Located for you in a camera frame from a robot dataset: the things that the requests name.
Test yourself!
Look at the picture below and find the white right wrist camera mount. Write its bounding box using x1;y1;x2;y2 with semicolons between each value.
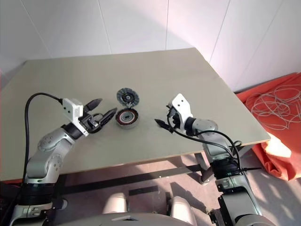
170;93;194;129

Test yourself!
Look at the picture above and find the grey rounded robot right knee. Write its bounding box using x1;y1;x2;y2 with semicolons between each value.
169;196;198;226

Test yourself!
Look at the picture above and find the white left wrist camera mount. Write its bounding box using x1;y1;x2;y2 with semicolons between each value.
62;98;89;137

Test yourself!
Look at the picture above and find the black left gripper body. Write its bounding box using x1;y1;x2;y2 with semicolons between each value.
79;113;104;135

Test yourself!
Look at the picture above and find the grey rounded robot left knee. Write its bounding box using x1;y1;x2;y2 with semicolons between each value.
102;192;129;215

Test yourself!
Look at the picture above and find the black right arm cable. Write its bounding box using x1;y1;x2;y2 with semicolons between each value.
167;110;244;175

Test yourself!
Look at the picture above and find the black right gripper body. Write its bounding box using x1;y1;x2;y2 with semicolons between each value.
166;105;187;134

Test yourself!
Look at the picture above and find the large orange cloth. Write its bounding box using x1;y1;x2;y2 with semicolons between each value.
235;72;301;182

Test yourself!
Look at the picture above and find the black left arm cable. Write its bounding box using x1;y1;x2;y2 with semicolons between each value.
9;92;63;212

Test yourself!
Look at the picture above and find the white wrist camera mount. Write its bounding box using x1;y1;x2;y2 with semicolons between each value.
170;93;194;129
62;98;89;137

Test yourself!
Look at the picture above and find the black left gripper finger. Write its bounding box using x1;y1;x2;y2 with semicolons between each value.
99;107;118;127
84;98;103;112

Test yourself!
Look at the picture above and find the dark finned rotor disc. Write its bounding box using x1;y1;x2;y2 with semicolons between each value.
116;87;140;107

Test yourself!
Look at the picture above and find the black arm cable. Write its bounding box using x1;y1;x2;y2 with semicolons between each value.
9;92;63;212
167;110;244;175

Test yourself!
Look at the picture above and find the grey robot torso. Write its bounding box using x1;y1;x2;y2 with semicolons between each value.
42;212;236;226

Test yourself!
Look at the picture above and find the grey rounded robot knee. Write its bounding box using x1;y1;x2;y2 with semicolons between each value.
102;192;129;215
169;196;198;226

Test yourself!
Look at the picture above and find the tangled white cable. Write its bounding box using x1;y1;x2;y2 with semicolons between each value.
251;84;301;131

